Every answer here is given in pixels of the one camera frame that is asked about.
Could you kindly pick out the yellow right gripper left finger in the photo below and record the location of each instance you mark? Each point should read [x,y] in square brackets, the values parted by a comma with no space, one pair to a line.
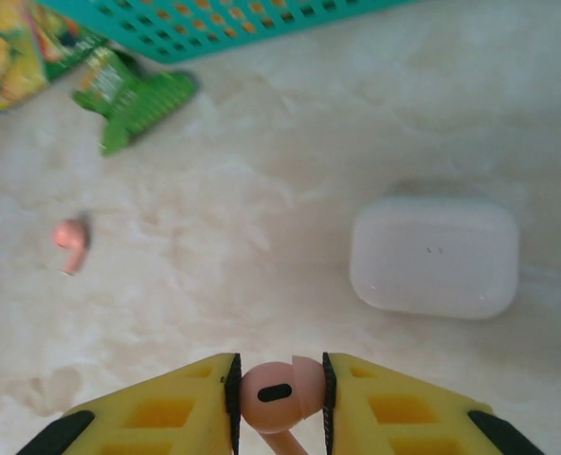
[157,417]

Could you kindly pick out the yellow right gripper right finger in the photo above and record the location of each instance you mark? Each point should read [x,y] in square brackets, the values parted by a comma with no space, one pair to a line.
[403,417]

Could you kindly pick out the white earbud charging case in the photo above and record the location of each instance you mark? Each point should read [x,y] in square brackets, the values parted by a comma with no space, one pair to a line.
[432,260]

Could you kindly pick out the small green candy packet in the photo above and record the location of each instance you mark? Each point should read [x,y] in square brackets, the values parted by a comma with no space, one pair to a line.
[138,104]

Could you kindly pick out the teal plastic basket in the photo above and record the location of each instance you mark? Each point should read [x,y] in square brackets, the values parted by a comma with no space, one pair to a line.
[176,56]

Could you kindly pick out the green fruit candy bag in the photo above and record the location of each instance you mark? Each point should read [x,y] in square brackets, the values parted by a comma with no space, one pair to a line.
[10,61]

